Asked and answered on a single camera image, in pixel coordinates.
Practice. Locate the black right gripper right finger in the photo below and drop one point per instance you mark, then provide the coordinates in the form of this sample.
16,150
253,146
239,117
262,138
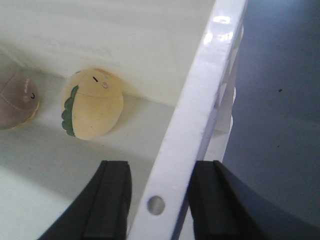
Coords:
225,208

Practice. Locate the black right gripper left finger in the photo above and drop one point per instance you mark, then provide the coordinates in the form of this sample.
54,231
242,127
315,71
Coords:
100,211

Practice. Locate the white plastic tote crate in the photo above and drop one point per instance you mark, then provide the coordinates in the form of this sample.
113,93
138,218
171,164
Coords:
177,62

